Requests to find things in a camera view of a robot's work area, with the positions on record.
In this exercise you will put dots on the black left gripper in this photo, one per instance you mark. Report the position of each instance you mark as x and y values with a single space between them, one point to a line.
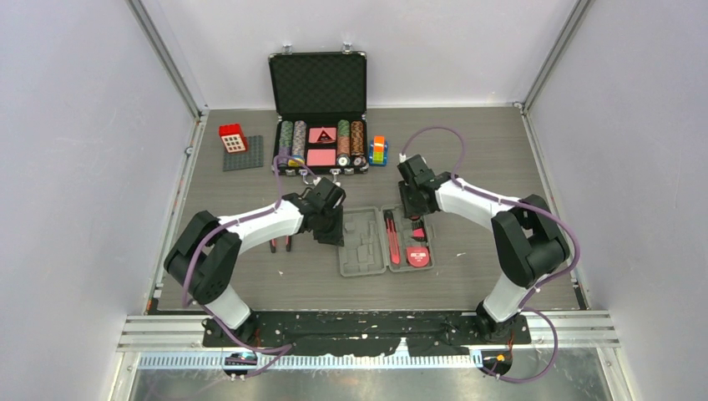
335 236

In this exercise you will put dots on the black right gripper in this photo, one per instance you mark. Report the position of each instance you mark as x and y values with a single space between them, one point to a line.
409 211

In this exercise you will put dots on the red black bit holder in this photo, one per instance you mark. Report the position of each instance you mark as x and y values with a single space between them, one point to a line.
418 231

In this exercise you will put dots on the red black utility knife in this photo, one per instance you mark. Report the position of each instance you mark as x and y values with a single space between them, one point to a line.
392 237

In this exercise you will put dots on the grey plastic tool case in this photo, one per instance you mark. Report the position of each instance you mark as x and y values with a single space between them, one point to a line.
366 248

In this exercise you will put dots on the red tape measure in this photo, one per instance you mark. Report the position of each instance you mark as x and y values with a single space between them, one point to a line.
418 256

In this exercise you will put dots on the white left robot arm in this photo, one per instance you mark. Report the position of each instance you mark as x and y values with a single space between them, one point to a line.
204 256

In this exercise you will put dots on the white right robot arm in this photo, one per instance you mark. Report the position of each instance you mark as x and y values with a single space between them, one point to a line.
529 243

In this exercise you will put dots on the red card deck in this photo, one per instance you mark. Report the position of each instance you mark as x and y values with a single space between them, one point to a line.
321 157

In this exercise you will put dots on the green red chip row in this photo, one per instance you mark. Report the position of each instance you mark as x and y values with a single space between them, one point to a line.
343 143

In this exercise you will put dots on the colourful toy brick stack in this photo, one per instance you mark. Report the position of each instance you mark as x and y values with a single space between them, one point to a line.
378 150

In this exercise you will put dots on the red triangle dealer button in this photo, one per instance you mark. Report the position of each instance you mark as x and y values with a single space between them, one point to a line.
322 135

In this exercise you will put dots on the blue orange chip row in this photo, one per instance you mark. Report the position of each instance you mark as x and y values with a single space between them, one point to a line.
298 143

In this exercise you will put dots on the brown black chip row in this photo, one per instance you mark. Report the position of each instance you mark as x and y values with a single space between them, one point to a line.
357 143

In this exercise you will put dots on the purple green chip row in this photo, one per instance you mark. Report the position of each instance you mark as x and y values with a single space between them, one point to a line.
285 143

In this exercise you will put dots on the dark grey brick baseplate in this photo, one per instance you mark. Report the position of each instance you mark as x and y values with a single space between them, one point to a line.
249 159

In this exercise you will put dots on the black poker chip case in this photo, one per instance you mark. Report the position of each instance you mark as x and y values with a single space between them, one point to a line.
320 88

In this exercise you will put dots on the red toy brick door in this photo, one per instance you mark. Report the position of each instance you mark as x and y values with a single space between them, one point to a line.
233 138

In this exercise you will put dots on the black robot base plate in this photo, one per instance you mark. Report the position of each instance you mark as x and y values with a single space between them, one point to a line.
366 333

